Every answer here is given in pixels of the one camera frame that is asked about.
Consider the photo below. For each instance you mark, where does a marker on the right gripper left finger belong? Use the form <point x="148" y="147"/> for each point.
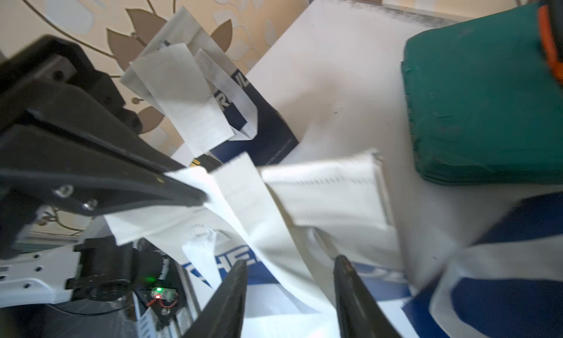
<point x="223" y="316"/>

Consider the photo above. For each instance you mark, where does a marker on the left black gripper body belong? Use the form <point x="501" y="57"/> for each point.
<point x="68" y="141"/>

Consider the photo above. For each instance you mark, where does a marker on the green plastic tool case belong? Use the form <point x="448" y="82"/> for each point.
<point x="483" y="105"/>

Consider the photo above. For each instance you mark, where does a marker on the white receipt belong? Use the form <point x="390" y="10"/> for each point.
<point x="178" y="86"/>

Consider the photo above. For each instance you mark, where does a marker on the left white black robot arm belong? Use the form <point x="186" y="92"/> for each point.
<point x="97" y="269"/>

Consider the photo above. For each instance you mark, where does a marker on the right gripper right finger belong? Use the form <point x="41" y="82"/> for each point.
<point x="359" y="315"/>

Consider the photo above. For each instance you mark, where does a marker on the orange black screwdriver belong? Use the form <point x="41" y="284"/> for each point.
<point x="549" y="16"/>

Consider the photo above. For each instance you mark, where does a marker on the blue white bag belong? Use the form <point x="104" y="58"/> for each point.
<point x="288" y="223"/>
<point x="506" y="284"/>

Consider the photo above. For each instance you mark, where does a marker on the dark blue bag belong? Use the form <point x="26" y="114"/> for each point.
<point x="259" y="130"/>

